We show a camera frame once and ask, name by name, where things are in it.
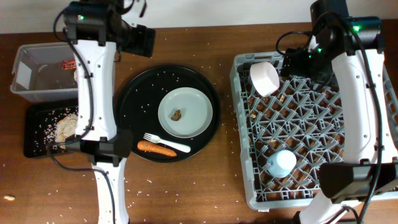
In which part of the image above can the pink bowl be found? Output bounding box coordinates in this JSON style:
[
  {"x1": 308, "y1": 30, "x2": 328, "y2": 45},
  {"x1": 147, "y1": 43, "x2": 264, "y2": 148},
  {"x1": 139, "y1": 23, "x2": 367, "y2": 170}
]
[{"x1": 250, "y1": 62, "x2": 280, "y2": 97}]

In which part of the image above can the red snack wrapper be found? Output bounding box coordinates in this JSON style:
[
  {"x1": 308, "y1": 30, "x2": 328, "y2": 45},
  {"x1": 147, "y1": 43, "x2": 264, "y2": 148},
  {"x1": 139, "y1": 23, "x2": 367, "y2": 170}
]
[{"x1": 62, "y1": 60, "x2": 76, "y2": 70}]

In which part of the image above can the grey round plate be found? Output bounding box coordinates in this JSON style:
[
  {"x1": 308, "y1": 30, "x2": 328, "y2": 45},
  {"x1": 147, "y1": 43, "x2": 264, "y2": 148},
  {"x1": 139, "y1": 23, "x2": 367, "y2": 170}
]
[{"x1": 158, "y1": 87, "x2": 213, "y2": 138}]

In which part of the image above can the light blue plastic cup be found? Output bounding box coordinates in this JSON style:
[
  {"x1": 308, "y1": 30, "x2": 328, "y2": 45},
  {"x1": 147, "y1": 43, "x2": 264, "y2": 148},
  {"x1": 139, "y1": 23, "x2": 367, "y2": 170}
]
[{"x1": 267, "y1": 149, "x2": 297, "y2": 178}]

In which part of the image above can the rice and peanut pile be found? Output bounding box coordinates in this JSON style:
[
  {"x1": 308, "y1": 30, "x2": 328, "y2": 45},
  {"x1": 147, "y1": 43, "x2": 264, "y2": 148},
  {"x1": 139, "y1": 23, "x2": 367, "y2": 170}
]
[{"x1": 44, "y1": 113, "x2": 78, "y2": 146}]

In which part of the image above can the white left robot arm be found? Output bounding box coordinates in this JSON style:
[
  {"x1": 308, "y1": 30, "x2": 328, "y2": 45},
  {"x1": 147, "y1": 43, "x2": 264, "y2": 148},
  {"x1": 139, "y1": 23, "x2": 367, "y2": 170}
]
[{"x1": 57, "y1": 0, "x2": 155, "y2": 223}]

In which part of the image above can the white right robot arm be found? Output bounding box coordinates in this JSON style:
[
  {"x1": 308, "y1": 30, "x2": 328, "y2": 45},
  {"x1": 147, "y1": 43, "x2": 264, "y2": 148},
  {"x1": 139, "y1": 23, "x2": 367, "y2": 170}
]
[{"x1": 280, "y1": 0, "x2": 397, "y2": 223}]

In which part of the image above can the peanut in rack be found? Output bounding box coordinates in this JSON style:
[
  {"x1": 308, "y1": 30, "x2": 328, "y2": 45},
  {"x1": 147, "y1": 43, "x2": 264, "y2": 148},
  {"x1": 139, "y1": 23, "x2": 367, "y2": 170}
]
[{"x1": 279, "y1": 95, "x2": 285, "y2": 103}]

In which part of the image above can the grey dishwasher rack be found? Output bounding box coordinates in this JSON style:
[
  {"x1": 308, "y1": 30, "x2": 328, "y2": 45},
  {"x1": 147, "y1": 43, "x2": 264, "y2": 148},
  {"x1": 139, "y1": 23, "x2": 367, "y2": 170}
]
[{"x1": 229, "y1": 45, "x2": 398, "y2": 212}]

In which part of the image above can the round black tray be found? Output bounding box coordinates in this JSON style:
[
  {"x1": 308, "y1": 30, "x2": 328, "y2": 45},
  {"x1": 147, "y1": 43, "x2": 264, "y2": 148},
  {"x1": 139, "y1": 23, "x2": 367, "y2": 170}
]
[{"x1": 115, "y1": 65, "x2": 221, "y2": 162}]

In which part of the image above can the brown food scrap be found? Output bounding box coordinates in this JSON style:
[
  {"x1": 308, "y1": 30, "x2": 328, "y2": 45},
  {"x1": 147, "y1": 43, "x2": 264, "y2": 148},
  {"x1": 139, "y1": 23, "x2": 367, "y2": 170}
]
[{"x1": 170, "y1": 110, "x2": 182, "y2": 121}]

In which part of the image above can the clear plastic bin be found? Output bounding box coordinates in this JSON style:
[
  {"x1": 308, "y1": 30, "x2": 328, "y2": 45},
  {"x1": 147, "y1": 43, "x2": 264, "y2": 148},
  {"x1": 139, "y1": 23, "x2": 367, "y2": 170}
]
[{"x1": 9, "y1": 42, "x2": 116, "y2": 103}]

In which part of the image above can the orange carrot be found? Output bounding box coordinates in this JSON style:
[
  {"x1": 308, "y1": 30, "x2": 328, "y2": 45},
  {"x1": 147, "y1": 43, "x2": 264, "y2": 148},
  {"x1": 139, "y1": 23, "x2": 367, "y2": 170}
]
[{"x1": 137, "y1": 141, "x2": 177, "y2": 157}]

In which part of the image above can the white plastic fork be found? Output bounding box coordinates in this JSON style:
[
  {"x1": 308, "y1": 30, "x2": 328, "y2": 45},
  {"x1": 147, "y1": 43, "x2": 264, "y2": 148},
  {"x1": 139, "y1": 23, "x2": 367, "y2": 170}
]
[{"x1": 143, "y1": 133, "x2": 191, "y2": 153}]

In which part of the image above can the black rectangular tray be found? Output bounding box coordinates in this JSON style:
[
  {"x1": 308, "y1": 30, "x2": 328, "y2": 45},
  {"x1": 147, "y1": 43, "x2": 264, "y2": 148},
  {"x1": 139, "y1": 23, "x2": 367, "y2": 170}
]
[{"x1": 23, "y1": 99, "x2": 78, "y2": 158}]

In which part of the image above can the peanut on table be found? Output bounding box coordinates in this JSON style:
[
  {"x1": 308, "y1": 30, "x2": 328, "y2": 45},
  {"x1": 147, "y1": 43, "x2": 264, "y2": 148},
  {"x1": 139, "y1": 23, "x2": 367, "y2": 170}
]
[{"x1": 4, "y1": 195, "x2": 15, "y2": 201}]

